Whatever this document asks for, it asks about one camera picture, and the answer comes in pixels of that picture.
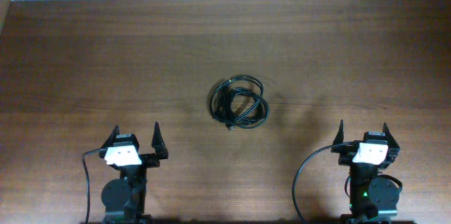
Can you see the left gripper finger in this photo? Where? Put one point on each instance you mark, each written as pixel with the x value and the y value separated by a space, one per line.
pixel 157 141
pixel 112 137

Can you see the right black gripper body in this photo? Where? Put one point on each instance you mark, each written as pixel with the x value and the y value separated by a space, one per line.
pixel 344 159

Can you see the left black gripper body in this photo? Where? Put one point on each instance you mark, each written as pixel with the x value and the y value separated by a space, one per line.
pixel 150 161

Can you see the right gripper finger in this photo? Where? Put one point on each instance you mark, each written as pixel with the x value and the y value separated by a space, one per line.
pixel 339 138
pixel 392 144

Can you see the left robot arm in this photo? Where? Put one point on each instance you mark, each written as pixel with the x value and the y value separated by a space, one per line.
pixel 124 197

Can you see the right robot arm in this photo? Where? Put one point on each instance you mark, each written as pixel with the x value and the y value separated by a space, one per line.
pixel 373 195

